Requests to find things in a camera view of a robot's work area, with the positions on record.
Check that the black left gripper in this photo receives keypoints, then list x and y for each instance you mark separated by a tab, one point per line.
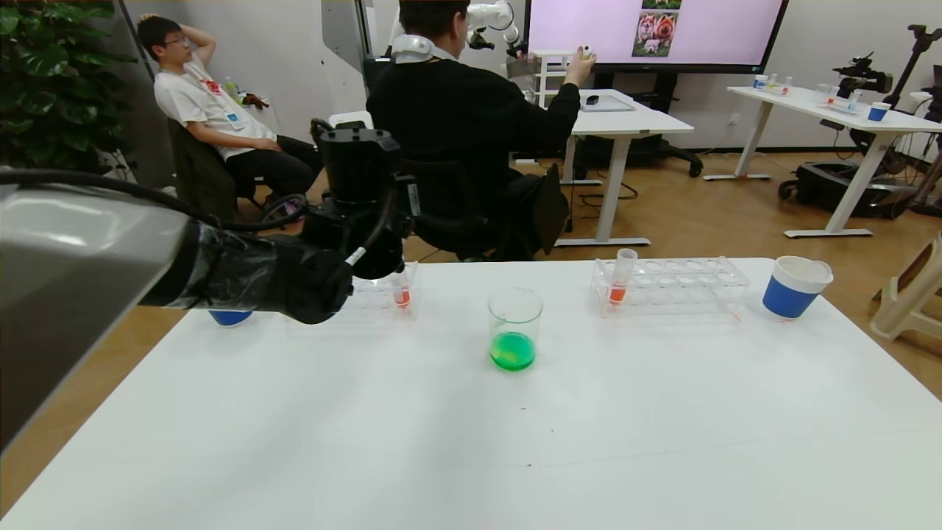
413	197

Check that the white humanoid robot arm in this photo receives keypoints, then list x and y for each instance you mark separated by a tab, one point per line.
494	15

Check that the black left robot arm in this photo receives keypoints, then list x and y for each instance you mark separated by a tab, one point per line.
73	280

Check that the test tube with orange liquid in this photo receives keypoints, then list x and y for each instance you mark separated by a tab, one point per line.
402	297
617	294

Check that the clear acrylic test tube rack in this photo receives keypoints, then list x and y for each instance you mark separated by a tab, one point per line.
677	291
383	305

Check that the clear glass beaker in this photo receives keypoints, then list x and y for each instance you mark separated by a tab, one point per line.
513	353

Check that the small test tube rack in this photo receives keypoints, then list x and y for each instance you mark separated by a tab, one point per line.
843	107
776	90

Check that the small glass beaker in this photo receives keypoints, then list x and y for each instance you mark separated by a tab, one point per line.
821	96

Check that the black office chair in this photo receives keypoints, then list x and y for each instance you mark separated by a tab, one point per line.
456	221

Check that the person in black sweater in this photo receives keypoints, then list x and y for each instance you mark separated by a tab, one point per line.
471	110

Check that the white neck massager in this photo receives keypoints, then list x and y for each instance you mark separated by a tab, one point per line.
410	46

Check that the white robot column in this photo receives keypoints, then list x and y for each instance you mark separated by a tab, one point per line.
342	59

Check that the white drawer organizer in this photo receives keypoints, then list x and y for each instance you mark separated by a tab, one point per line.
552	54

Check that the dark green jacket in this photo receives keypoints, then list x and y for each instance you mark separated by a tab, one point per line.
199	177

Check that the grey tablet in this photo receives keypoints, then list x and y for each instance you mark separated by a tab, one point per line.
611	105

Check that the blue paper cup white rim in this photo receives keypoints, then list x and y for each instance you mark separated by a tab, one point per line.
787	298
229	318

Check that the person in white t-shirt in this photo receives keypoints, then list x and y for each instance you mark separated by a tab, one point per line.
206	103

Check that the white standing desk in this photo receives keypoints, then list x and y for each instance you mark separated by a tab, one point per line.
802	101
647	121

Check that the black display stand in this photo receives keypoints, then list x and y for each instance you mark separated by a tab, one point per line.
662	87

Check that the green leafy plant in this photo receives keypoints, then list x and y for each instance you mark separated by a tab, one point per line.
51	73

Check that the beige plastic stool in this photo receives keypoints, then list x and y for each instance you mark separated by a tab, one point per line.
909	294

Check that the black tripod stand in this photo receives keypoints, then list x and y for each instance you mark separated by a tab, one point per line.
916	50

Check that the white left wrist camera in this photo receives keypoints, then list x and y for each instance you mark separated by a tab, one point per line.
351	119

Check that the large wall display screen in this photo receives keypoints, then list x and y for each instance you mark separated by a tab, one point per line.
721	37

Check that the black camera rig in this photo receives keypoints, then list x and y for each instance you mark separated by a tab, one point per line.
857	75

